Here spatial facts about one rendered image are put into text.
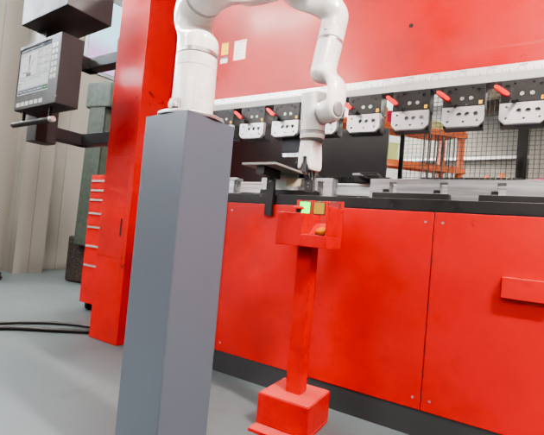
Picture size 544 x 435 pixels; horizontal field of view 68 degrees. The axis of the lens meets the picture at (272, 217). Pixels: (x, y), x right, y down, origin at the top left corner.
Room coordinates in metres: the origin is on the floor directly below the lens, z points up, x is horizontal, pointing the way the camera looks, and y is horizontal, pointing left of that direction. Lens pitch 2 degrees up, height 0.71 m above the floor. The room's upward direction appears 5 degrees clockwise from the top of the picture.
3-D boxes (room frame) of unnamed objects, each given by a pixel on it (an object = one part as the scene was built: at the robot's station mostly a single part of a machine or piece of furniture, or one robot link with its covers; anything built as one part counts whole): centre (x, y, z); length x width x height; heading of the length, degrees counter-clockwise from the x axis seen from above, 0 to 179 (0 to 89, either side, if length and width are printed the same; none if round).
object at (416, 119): (1.70, -0.55, 1.26); 0.15 x 0.09 x 0.17; 58
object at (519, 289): (1.33, -0.85, 0.59); 0.15 x 0.02 x 0.07; 58
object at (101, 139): (2.46, 1.18, 1.18); 0.40 x 0.24 x 0.07; 58
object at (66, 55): (2.15, 1.27, 1.42); 0.45 x 0.12 x 0.36; 55
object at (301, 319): (1.53, -0.15, 0.39); 0.06 x 0.06 x 0.54; 60
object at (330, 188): (1.98, -0.11, 0.92); 0.39 x 0.06 x 0.10; 58
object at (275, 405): (1.50, -0.13, 0.06); 0.25 x 0.20 x 0.12; 150
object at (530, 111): (1.49, -0.89, 1.26); 0.15 x 0.09 x 0.17; 58
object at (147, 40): (2.67, 0.67, 1.15); 0.85 x 0.25 x 2.30; 148
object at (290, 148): (2.01, -0.07, 1.13); 0.10 x 0.02 x 0.10; 58
